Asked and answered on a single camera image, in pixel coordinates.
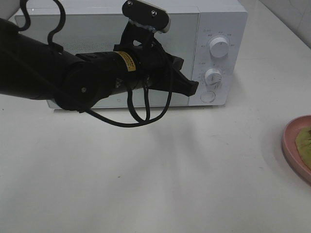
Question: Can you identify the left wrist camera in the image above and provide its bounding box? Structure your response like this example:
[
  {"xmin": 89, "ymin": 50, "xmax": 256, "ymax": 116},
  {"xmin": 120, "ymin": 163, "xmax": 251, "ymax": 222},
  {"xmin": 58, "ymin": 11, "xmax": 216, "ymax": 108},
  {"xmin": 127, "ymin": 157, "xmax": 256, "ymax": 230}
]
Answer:
[{"xmin": 114, "ymin": 0, "xmax": 171, "ymax": 51}]

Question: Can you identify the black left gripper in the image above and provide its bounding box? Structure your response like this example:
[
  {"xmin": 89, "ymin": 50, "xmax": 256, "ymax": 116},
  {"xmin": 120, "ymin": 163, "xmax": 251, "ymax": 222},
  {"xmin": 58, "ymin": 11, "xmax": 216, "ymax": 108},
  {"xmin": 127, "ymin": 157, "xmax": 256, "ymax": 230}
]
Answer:
[{"xmin": 131, "ymin": 41, "xmax": 199, "ymax": 97}]

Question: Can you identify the white microwave oven body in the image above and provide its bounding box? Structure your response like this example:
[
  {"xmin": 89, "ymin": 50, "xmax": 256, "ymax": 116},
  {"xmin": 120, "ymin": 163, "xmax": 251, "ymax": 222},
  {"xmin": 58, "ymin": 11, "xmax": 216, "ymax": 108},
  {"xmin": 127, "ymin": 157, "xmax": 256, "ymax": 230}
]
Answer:
[{"xmin": 14, "ymin": 0, "xmax": 249, "ymax": 110}]

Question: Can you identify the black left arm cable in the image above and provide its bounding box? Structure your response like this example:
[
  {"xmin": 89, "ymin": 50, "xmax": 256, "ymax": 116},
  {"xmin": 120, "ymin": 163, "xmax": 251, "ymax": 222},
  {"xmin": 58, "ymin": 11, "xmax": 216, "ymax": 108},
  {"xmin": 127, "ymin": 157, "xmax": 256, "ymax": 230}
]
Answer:
[{"xmin": 18, "ymin": 0, "xmax": 175, "ymax": 128}]

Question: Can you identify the round white door button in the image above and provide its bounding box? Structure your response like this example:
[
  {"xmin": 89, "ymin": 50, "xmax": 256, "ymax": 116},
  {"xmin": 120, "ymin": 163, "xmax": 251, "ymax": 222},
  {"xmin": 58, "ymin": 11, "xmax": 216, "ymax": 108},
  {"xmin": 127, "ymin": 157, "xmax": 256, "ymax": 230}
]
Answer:
[{"xmin": 200, "ymin": 91, "xmax": 216, "ymax": 103}]

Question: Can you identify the sandwich with green lettuce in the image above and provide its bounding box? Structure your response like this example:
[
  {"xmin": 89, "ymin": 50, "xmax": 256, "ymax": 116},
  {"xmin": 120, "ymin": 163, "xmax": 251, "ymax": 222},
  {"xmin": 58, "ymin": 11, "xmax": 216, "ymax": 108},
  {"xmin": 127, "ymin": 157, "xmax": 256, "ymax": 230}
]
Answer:
[{"xmin": 295, "ymin": 127, "xmax": 311, "ymax": 169}]

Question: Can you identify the white microwave knob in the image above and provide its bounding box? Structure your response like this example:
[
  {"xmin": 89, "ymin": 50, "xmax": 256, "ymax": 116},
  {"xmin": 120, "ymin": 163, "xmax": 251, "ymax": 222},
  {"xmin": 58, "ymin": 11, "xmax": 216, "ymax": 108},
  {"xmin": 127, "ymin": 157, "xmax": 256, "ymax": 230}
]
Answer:
[
  {"xmin": 209, "ymin": 36, "xmax": 229, "ymax": 58},
  {"xmin": 205, "ymin": 68, "xmax": 222, "ymax": 86}
]

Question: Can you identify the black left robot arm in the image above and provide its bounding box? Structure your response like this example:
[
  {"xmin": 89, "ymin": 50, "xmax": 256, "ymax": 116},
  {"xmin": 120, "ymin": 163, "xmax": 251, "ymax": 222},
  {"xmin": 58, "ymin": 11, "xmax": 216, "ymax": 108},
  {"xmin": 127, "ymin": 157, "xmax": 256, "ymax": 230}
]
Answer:
[{"xmin": 0, "ymin": 19, "xmax": 198, "ymax": 112}]

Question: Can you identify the pink plate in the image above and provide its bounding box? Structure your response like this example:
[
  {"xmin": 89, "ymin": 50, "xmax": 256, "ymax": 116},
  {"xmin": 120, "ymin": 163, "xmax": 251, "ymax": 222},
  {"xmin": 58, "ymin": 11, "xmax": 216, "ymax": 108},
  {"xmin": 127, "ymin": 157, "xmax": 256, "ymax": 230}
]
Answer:
[{"xmin": 281, "ymin": 115, "xmax": 311, "ymax": 185}]

